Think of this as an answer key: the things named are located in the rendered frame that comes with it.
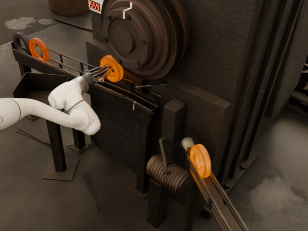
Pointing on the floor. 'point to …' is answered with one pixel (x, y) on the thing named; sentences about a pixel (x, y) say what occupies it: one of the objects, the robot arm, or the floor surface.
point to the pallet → (302, 86)
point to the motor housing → (163, 188)
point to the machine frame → (206, 87)
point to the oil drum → (69, 7)
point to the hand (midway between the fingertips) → (111, 66)
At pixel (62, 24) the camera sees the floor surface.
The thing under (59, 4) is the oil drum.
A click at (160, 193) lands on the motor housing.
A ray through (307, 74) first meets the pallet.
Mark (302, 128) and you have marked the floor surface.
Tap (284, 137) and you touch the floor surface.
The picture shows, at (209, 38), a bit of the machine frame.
